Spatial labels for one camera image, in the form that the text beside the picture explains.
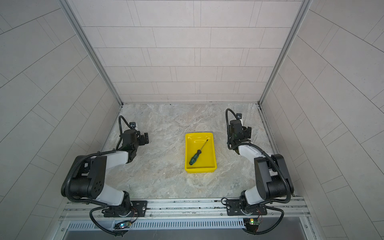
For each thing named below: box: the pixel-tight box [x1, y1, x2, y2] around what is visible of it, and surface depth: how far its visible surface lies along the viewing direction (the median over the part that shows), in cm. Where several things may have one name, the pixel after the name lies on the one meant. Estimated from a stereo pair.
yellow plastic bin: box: [184, 132, 218, 174], surface depth 89 cm
